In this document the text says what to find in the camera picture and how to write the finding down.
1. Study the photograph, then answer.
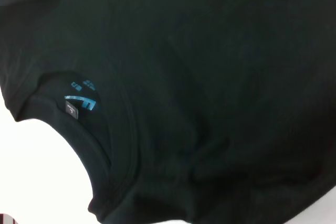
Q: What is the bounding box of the red white striped object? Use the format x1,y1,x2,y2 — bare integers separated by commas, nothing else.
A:
0,212,16,224

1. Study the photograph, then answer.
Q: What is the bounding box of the black T-shirt with FREE print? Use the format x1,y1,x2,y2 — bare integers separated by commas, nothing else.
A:
0,0,336,224

